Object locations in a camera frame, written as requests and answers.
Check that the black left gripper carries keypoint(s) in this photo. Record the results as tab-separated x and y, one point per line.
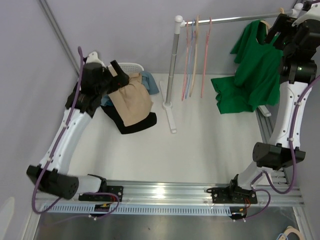
119	72

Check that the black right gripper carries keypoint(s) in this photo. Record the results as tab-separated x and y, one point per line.
283	25

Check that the grey blue t shirt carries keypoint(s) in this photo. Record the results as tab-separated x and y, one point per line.
146	79

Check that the beige t shirt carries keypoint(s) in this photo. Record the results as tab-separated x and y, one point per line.
132	102

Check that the black t shirt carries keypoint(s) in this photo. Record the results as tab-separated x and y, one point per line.
144	124

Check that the green t shirt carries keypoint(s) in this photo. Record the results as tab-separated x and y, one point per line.
256	79

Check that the light blue wire hanger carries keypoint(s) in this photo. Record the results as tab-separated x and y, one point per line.
191	56

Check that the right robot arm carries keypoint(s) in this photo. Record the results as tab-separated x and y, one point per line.
297	39

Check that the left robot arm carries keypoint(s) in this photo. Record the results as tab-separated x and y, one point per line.
51	176

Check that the beige hanger on floor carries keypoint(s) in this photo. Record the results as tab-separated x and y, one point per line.
290	230

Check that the white perforated plastic basket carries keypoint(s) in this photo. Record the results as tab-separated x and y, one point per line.
133	70

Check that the silver white clothes rack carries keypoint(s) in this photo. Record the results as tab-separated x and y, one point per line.
179	23

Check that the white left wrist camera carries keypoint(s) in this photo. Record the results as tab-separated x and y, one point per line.
94	58

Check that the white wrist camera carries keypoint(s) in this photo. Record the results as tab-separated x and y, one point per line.
94	58
312	12

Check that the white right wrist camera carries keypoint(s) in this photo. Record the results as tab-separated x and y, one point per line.
312	12

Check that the grey wall corner profile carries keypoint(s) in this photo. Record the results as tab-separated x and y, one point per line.
48	13

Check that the white slotted cable duct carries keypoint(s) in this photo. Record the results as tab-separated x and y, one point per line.
136	209

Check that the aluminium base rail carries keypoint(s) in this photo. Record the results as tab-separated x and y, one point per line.
155	165

